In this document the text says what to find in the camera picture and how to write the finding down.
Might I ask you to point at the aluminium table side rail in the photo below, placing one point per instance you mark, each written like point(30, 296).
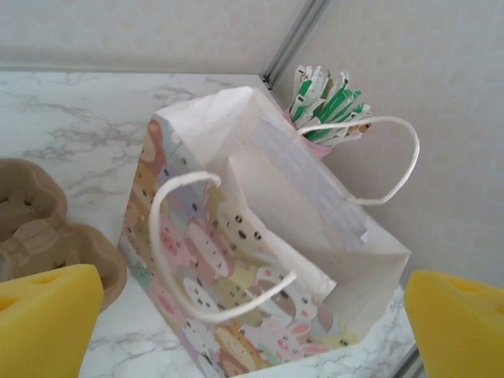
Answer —
point(409, 362)

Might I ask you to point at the patterned paper gift bag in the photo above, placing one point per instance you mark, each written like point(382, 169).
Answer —
point(275, 189)

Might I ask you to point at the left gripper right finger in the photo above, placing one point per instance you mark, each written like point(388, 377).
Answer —
point(460, 330)

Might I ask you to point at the aluminium frame post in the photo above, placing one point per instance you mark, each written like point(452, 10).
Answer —
point(295, 39)

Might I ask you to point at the pink stirrer holder cup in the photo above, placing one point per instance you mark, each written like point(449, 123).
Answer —
point(319, 151)

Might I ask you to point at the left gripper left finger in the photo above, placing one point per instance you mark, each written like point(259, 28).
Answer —
point(43, 327)

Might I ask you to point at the brown pulp cup carrier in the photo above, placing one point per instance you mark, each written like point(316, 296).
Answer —
point(47, 220)

